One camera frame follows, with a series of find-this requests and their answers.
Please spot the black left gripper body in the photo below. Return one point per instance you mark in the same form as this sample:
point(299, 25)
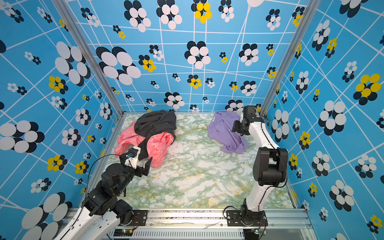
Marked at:
point(139, 171)

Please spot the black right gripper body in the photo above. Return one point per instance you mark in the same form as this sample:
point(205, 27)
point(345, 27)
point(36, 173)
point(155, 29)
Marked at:
point(238, 127)

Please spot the purple cloth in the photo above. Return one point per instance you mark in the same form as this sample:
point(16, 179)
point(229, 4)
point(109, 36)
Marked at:
point(221, 130)

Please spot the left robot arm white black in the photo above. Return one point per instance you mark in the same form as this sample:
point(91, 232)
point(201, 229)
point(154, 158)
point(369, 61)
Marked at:
point(101, 210)

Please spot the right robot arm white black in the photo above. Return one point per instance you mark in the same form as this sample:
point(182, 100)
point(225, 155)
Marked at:
point(269, 169)

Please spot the pink patterned cloth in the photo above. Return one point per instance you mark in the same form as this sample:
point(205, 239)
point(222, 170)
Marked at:
point(156, 145)

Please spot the black cloth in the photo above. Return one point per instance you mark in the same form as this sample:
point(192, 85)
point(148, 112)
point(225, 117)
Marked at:
point(154, 123)

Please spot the left green circuit board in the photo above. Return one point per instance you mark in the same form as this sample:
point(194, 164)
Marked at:
point(123, 233)

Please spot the green circuit board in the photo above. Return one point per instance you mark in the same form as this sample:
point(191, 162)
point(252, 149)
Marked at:
point(251, 235)
point(123, 233)

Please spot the right green circuit board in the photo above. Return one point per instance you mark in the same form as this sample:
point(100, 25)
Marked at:
point(251, 235)

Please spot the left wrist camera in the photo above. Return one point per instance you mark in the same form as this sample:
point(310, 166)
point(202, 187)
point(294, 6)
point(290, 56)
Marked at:
point(131, 157)

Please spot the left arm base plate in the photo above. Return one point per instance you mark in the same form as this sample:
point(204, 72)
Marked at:
point(134, 218)

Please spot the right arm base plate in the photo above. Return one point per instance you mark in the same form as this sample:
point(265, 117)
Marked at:
point(248, 219)

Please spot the aluminium front rail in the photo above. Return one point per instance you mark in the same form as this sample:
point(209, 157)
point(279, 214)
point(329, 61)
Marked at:
point(210, 224)

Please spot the right aluminium corner post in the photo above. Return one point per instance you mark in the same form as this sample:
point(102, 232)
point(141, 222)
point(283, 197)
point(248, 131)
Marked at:
point(289, 54)

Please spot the aluminium corner post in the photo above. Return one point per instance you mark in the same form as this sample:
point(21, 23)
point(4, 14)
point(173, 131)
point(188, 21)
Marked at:
point(289, 54)
point(80, 40)

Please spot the left aluminium corner post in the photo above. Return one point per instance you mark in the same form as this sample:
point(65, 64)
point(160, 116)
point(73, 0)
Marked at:
point(80, 40)

